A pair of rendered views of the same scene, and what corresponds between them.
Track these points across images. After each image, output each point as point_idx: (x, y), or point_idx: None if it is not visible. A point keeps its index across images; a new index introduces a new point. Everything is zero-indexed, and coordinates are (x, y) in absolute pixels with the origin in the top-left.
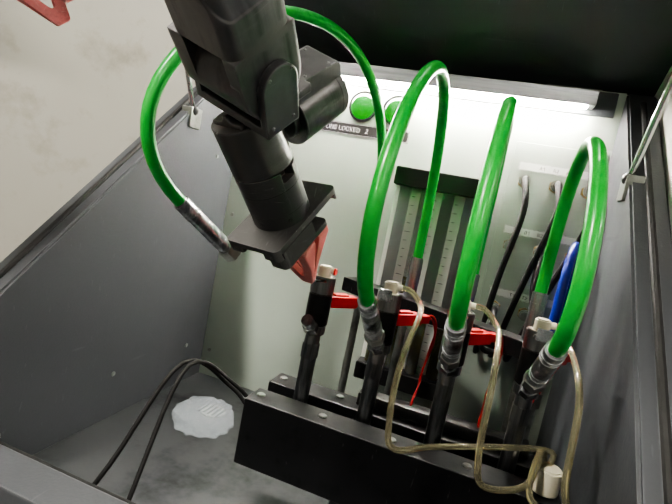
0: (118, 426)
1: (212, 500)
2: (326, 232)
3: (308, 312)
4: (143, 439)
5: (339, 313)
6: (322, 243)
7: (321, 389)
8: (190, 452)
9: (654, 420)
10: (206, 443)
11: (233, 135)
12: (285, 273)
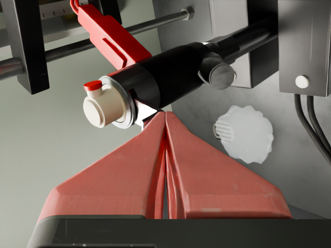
0: (297, 192)
1: None
2: (77, 186)
3: (190, 87)
4: (302, 167)
5: (66, 79)
6: (118, 164)
7: (221, 17)
8: (294, 122)
9: None
10: (271, 115)
11: None
12: (64, 163)
